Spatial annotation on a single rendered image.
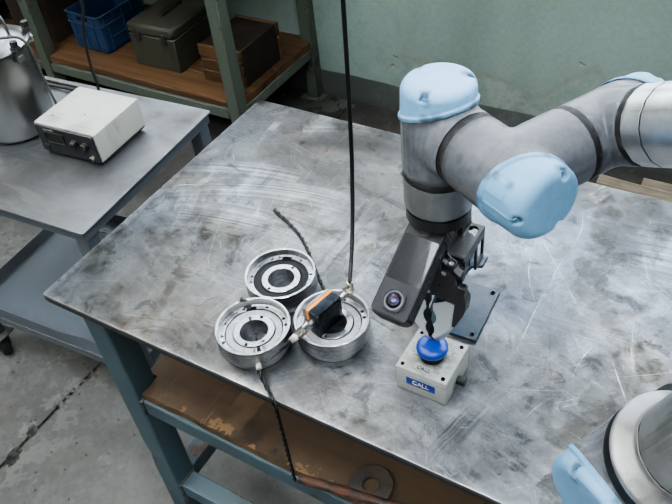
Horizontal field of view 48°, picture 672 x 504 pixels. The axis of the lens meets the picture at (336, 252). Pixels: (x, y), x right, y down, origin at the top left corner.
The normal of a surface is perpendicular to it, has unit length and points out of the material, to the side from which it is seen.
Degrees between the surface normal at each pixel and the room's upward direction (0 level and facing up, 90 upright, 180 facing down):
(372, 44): 90
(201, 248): 0
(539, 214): 90
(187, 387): 0
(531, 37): 90
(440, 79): 0
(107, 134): 90
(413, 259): 31
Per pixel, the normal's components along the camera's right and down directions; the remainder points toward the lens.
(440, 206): -0.07, 0.69
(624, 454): -0.65, -0.43
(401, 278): -0.32, -0.30
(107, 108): -0.10, -0.72
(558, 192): 0.51, 0.55
